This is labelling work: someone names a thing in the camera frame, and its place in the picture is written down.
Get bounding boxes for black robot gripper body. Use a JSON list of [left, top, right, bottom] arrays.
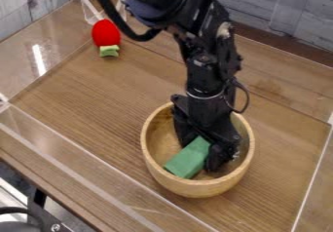
[[170, 95, 242, 147]]

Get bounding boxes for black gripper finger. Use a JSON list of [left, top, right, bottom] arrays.
[[204, 143, 238, 173], [173, 110, 197, 147]]

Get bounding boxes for light wooden bowl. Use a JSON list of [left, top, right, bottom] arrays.
[[140, 102, 254, 198]]

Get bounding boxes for green rectangular block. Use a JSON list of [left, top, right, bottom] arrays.
[[164, 136, 210, 179]]

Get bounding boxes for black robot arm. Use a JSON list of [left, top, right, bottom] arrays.
[[97, 0, 245, 172]]

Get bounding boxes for red plush strawberry toy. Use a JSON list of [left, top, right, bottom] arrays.
[[90, 19, 121, 57]]

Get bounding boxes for black table leg bracket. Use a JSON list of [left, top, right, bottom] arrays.
[[28, 189, 75, 232]]

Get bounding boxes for black cable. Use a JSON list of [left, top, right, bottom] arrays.
[[0, 205, 44, 232]]

